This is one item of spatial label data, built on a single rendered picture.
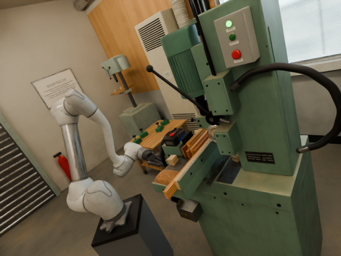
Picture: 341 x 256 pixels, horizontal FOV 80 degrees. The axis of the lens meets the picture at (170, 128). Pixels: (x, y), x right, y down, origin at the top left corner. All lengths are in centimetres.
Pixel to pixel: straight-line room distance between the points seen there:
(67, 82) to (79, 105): 252
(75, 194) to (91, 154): 257
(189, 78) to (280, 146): 48
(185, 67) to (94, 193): 86
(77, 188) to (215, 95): 104
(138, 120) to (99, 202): 214
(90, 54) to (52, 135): 155
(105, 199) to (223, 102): 88
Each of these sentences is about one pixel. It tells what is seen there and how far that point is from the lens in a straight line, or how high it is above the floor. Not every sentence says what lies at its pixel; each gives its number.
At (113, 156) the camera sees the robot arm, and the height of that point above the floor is 91.
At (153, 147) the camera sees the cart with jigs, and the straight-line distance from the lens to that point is 231.
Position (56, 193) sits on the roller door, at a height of 6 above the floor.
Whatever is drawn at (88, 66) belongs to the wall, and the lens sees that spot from 406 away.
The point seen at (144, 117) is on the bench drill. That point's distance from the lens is 336.
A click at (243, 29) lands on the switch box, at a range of 72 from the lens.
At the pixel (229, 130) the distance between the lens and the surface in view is 87.
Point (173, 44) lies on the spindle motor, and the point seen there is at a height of 146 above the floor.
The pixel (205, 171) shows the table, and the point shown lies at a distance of 105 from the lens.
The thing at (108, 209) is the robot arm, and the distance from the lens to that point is 134.
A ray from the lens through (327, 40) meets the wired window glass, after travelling 230.
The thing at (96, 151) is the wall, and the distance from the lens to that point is 403.
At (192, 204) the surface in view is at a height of 62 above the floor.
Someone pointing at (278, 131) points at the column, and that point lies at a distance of 89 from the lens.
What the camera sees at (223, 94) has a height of 124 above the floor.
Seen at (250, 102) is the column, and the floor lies 116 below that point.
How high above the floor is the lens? 147
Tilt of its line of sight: 21 degrees down
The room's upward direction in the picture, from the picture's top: 23 degrees counter-clockwise
